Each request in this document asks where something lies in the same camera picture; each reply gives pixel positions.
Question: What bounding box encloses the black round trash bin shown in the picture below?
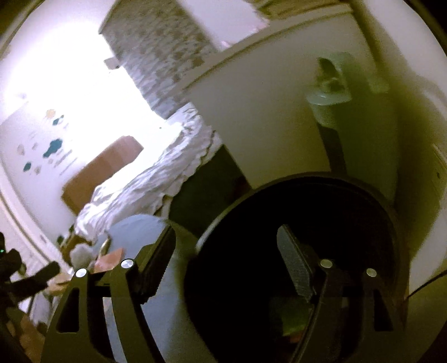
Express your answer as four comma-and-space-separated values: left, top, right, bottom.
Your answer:
184, 173, 405, 362

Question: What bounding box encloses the brown wooden headboard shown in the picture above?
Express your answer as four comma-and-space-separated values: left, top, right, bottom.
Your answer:
61, 135, 143, 216

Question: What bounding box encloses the white ruffled bed duvet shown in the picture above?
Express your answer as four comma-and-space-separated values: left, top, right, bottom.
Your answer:
73, 103, 223, 243

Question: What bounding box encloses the light green air purifier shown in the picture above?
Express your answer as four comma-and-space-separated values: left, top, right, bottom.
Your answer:
306, 52, 399, 201

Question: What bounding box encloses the white nightstand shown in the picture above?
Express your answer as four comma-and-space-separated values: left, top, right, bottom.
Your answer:
173, 2, 381, 187

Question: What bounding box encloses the patterned grey curtain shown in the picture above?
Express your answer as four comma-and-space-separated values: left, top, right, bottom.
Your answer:
99, 0, 217, 120

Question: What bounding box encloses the white wall socket panel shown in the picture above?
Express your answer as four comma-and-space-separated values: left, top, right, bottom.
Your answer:
430, 144, 447, 209

